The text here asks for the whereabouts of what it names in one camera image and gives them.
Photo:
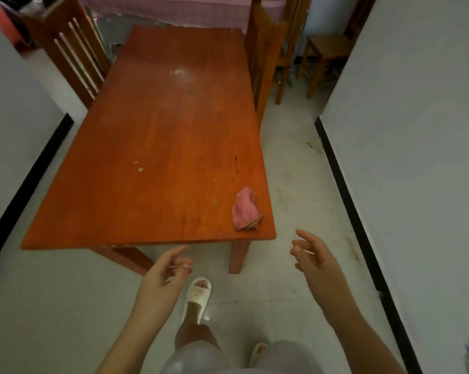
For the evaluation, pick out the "white shorts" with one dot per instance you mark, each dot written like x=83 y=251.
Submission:
x=289 y=358

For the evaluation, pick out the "person's left leg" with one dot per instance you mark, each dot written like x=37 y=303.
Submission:
x=195 y=331

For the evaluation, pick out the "white bear right slipper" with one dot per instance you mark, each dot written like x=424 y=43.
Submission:
x=257 y=352

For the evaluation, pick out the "orange wooden table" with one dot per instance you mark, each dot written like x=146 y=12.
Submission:
x=160 y=132

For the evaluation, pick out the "person's right hand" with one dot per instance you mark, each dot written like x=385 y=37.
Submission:
x=324 y=272

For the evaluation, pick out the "plain wooden chair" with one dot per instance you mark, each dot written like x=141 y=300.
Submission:
x=329 y=44

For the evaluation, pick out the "pink bedspread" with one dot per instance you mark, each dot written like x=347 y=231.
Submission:
x=180 y=9

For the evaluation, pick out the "white bear slipper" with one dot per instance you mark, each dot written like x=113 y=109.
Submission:
x=197 y=294
x=257 y=352

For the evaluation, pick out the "wooden slat-back chair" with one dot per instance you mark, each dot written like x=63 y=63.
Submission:
x=51 y=31
x=265 y=46

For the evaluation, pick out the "person's left hand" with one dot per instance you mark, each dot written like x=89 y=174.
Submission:
x=160 y=288

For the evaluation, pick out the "person's left forearm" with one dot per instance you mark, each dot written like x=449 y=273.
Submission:
x=133 y=346

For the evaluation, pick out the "white bear left slipper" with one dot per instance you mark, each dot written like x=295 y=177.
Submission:
x=197 y=294

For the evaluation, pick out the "food crumbs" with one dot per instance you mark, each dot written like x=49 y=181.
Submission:
x=141 y=169

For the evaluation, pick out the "person's right forearm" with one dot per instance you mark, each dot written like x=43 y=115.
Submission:
x=366 y=346

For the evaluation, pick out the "black baseboard strip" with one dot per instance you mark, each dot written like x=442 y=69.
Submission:
x=359 y=229
x=28 y=190

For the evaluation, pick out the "pink cleaning cloth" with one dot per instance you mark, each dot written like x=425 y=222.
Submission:
x=244 y=210

